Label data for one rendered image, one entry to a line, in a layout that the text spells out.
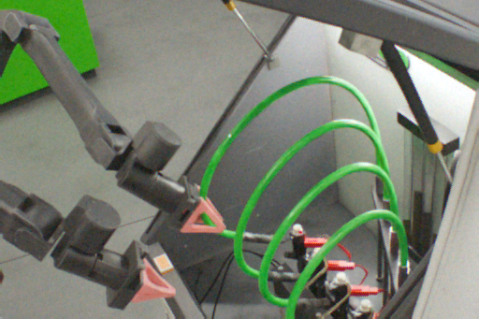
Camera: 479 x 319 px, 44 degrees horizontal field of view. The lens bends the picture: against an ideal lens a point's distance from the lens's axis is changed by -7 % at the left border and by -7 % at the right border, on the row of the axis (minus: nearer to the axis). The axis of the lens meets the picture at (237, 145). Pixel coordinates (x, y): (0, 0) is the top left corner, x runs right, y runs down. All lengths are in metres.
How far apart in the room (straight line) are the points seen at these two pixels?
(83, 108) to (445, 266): 0.68
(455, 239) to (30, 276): 2.44
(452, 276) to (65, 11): 3.77
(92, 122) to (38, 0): 3.23
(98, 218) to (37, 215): 0.10
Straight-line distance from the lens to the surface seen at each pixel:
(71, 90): 1.18
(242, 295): 1.51
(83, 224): 0.89
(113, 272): 0.95
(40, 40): 1.28
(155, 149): 1.02
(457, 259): 0.87
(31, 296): 2.95
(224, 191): 1.51
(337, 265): 1.20
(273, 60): 1.40
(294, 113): 1.50
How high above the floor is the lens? 1.94
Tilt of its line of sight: 34 degrees down
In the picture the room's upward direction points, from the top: 10 degrees counter-clockwise
